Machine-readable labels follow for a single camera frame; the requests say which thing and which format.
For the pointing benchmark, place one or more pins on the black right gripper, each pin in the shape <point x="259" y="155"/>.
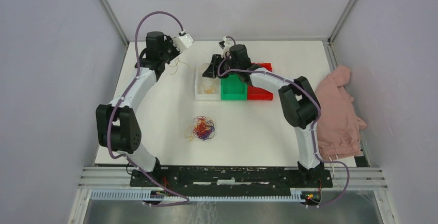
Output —
<point x="212" y="71"/>

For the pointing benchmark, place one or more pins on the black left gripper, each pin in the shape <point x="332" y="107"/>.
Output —
<point x="169" y="42"/>

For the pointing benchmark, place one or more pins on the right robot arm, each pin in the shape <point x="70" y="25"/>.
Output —
<point x="299" y="103"/>

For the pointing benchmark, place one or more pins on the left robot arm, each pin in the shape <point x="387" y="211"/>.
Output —
<point x="117" y="125"/>

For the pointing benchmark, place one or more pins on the clear plastic bin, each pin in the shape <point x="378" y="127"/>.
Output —
<point x="206" y="89"/>

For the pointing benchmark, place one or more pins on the green plastic bin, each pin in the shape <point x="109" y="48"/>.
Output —
<point x="232" y="89"/>

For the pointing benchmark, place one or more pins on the red plastic bin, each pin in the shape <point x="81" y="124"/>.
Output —
<point x="258" y="94"/>

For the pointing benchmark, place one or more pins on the pink cloth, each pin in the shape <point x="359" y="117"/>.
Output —
<point x="338" y="127"/>

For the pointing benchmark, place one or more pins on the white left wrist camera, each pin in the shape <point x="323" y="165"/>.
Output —
<point x="183" y="41"/>

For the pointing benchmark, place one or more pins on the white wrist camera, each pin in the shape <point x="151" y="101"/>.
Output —
<point x="225" y="44"/>
<point x="183" y="41"/>

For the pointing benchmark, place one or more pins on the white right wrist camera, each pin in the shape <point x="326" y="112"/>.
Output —
<point x="225" y="44"/>

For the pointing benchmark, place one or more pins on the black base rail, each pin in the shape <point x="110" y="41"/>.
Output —
<point x="230" y="181"/>

